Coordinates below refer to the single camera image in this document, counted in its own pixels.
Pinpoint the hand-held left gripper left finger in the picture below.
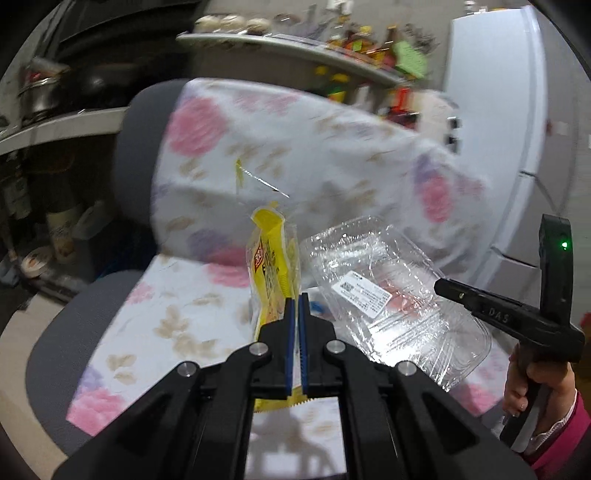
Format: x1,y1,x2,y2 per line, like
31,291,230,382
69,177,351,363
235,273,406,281
53,298,296,480

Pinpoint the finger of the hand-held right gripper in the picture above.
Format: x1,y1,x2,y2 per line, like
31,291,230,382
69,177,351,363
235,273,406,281
434,277,541,332

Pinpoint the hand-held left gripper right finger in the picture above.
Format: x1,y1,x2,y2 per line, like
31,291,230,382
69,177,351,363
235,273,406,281
299,294,537,480

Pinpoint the yellow snack packet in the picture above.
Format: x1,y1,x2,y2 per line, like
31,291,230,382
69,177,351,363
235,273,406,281
249,202,315,412

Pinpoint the clear plastic clamshell container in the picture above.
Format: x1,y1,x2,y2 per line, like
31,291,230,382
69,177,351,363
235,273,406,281
300,219,492,394

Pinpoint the clear bag with yellow strip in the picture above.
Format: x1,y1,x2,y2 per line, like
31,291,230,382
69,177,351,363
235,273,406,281
233,158,291,204

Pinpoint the person's right forearm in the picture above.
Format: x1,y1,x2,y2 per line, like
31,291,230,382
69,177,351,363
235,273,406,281
526,390,591,472

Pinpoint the person's right hand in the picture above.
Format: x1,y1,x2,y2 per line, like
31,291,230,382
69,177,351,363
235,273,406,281
503,355,579,439

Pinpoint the white refrigerator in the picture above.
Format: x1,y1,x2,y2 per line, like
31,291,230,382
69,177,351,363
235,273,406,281
442,7,591,278

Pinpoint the floral printed cloth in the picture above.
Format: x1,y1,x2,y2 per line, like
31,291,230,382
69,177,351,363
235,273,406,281
67,78,509,480

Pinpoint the white plastic jug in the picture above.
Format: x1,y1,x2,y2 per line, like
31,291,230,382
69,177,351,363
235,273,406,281
76,200,110,239

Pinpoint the brown bottle with white label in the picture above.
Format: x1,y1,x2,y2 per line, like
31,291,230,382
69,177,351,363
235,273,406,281
46,185,82,265

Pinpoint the grey office chair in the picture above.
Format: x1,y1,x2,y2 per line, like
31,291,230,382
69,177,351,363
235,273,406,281
25,78,506,462

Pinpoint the green box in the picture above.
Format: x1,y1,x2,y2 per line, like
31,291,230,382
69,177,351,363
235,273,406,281
392,41,428,77

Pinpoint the small patterned bowl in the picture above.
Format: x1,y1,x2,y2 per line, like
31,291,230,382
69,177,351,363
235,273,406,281
21,247,52,278

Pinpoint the kitchen counter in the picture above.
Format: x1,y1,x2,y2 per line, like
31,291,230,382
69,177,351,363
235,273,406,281
0,106,133,156

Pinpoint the black wok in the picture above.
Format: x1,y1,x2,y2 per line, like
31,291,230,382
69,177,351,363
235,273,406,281
69,65,122,95

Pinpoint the steel cooking pot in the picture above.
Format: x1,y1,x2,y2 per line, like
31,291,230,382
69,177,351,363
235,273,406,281
16,60,71,120

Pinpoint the metal wall shelf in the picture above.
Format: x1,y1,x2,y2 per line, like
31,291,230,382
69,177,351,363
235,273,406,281
178,31,413,89

